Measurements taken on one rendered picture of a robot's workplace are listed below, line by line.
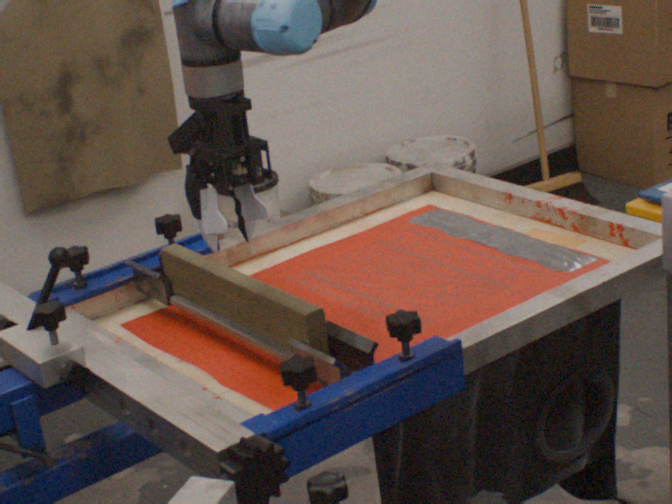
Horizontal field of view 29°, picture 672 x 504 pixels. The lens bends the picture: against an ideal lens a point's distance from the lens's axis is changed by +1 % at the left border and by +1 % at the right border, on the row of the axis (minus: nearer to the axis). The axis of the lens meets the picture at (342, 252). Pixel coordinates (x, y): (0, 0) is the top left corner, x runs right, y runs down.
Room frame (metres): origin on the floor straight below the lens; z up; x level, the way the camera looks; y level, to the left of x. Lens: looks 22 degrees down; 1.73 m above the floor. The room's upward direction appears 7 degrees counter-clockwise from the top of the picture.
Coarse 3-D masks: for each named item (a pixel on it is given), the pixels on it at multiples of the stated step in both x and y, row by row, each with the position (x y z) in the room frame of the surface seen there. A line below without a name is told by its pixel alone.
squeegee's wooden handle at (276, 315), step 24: (168, 264) 1.73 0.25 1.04; (192, 264) 1.68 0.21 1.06; (216, 264) 1.66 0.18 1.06; (192, 288) 1.68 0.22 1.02; (216, 288) 1.63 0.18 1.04; (240, 288) 1.58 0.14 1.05; (264, 288) 1.55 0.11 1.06; (216, 312) 1.64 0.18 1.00; (240, 312) 1.58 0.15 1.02; (264, 312) 1.53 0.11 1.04; (288, 312) 1.49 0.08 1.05; (312, 312) 1.46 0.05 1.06; (264, 336) 1.54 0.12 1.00; (288, 336) 1.50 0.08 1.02; (312, 336) 1.46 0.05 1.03
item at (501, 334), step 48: (384, 192) 2.09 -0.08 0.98; (480, 192) 2.05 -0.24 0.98; (528, 192) 1.99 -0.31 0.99; (240, 240) 1.92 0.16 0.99; (288, 240) 1.97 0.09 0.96; (624, 240) 1.80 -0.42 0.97; (576, 288) 1.60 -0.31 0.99; (624, 288) 1.63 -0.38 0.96; (96, 336) 1.62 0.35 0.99; (480, 336) 1.48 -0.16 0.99; (528, 336) 1.52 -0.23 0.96; (192, 384) 1.44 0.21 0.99
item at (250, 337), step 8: (176, 296) 1.72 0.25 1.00; (176, 304) 1.70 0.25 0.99; (184, 304) 1.68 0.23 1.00; (192, 304) 1.68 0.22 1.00; (192, 312) 1.66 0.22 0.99; (200, 312) 1.65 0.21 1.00; (208, 312) 1.65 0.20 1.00; (208, 320) 1.63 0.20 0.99; (216, 320) 1.62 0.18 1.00; (224, 320) 1.61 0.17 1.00; (224, 328) 1.60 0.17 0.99; (232, 328) 1.58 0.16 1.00; (240, 328) 1.58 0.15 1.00; (240, 336) 1.57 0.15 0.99; (248, 336) 1.55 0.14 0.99; (256, 336) 1.55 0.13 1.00; (256, 344) 1.54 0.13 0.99; (264, 344) 1.52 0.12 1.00; (272, 344) 1.52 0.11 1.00; (272, 352) 1.51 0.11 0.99; (280, 352) 1.49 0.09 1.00; (288, 352) 1.49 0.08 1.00
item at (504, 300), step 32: (512, 256) 1.81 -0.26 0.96; (512, 288) 1.70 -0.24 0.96; (544, 288) 1.68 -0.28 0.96; (352, 320) 1.65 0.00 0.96; (448, 320) 1.61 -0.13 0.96; (480, 320) 1.60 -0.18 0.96; (256, 352) 1.58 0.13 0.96; (384, 352) 1.54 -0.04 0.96; (224, 384) 1.50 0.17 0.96; (256, 384) 1.49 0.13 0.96
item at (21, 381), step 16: (0, 384) 1.40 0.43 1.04; (16, 384) 1.40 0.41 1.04; (32, 384) 1.40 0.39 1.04; (64, 384) 1.42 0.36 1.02; (0, 400) 1.38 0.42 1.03; (16, 400) 1.39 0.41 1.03; (48, 400) 1.41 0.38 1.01; (64, 400) 1.42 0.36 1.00; (0, 416) 1.37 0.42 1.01; (0, 432) 1.37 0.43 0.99
